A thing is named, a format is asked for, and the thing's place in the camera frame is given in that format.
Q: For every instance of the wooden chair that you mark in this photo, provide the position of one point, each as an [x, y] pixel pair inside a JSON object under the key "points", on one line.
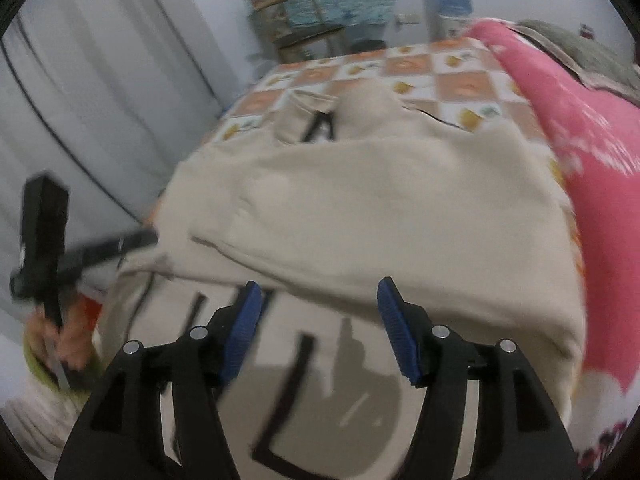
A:
{"points": [[300, 37]]}

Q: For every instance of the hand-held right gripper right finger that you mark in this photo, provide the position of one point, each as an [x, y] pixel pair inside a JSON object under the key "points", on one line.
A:
{"points": [[400, 332]]}

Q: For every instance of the green white cloth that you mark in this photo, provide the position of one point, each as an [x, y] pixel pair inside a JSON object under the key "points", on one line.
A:
{"points": [[35, 410]]}

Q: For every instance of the small black object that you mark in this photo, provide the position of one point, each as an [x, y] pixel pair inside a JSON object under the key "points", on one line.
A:
{"points": [[587, 31]]}

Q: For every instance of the white wall socket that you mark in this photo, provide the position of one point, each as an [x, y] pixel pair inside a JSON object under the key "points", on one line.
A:
{"points": [[407, 19]]}

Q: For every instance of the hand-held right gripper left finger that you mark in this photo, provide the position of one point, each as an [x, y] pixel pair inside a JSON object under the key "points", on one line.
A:
{"points": [[242, 332]]}

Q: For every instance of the orange checked tablecloth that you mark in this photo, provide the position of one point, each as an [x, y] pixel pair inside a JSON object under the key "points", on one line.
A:
{"points": [[400, 67]]}

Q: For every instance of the beige zip jacket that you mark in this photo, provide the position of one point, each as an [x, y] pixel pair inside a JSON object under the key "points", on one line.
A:
{"points": [[375, 210]]}

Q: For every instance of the grey-green lace pillow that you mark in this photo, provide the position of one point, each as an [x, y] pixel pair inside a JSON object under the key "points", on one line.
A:
{"points": [[590, 55]]}

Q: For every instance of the white water dispenser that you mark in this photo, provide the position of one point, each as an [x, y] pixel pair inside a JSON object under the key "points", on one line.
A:
{"points": [[447, 27]]}

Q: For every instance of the person's left hand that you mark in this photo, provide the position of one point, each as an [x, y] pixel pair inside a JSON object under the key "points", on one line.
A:
{"points": [[75, 337]]}

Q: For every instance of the white curtain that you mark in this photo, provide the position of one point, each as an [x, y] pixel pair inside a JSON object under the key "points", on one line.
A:
{"points": [[100, 85]]}

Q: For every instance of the pink floral blanket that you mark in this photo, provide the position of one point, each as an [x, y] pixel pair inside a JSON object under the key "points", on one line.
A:
{"points": [[590, 135]]}

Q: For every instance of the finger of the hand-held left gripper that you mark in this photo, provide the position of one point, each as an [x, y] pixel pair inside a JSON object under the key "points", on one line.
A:
{"points": [[110, 247]]}

